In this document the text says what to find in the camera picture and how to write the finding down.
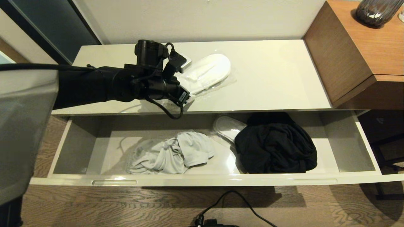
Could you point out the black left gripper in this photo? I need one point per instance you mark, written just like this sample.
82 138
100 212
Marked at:
164 90

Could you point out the white slipper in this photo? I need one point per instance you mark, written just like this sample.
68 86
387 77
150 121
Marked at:
228 127
211 71

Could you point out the light grey garment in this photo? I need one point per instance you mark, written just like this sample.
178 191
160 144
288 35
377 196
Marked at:
170 154

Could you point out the glossy beige wide drawer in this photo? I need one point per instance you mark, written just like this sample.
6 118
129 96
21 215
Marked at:
101 151

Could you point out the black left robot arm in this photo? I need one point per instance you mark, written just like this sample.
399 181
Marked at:
88 86

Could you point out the robot base housing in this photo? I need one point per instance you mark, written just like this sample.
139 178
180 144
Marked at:
214 224

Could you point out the glossy beige low cabinet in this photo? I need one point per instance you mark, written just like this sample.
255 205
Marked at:
268 75

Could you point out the black garment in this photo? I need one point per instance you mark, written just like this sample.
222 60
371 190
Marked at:
274 145

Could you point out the dark glass door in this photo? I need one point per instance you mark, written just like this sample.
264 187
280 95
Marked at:
53 28

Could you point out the brown wooden desk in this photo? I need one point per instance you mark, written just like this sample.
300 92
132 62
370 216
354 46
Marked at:
356 47

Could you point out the dark ribbed glass vase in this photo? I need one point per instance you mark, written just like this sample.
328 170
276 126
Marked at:
375 12

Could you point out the black metal stand legs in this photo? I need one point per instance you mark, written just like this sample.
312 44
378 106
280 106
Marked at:
388 151

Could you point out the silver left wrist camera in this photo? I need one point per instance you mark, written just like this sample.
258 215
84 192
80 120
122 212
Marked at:
185 63

